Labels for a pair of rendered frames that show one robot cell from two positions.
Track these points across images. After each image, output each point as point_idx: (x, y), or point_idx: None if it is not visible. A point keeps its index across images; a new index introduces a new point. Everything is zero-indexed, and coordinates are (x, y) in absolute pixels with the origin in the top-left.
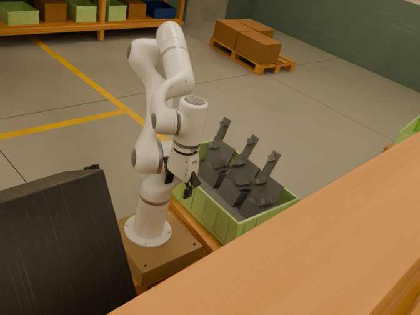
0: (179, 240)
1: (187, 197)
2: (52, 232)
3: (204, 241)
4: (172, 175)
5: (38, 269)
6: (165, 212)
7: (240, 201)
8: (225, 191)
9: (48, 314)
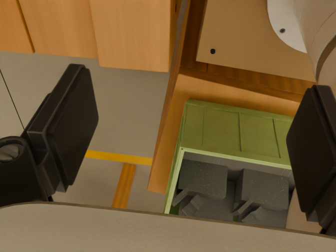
0: (246, 31)
1: (49, 93)
2: None
3: (237, 86)
4: (303, 179)
5: None
6: (307, 49)
7: (237, 184)
8: (271, 187)
9: None
